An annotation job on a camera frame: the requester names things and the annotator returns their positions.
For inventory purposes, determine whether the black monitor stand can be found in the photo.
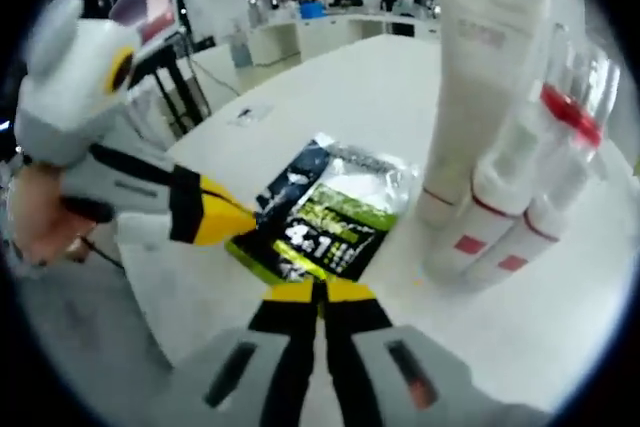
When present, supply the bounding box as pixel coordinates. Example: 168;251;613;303
134;31;216;138

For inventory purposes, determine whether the long white counter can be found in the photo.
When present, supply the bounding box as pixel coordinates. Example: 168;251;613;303
249;9;441;66

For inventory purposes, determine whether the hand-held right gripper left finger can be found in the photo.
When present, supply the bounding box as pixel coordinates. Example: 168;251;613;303
163;282;322;427

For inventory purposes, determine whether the water dispenser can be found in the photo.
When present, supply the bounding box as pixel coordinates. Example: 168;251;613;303
230;21;254;68

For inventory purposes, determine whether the small red label skincare bottle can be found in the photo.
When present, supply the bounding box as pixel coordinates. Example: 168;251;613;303
423;109;549;282
459;144;604;292

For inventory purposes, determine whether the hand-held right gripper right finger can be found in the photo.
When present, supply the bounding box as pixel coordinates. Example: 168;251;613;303
322;280;501;427

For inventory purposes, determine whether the green black skincare sachet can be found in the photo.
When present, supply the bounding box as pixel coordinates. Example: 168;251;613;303
224;132;419;284

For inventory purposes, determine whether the white skincare tube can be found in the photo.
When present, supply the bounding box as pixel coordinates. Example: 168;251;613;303
414;0;556;228

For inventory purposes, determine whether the clear sample packet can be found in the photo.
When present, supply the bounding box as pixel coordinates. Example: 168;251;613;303
227;104;275;127

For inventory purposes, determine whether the person's left hand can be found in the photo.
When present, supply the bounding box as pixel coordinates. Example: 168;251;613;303
8;160;120;271

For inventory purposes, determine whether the person's right hand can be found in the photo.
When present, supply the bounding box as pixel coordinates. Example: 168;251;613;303
405;375;442;412

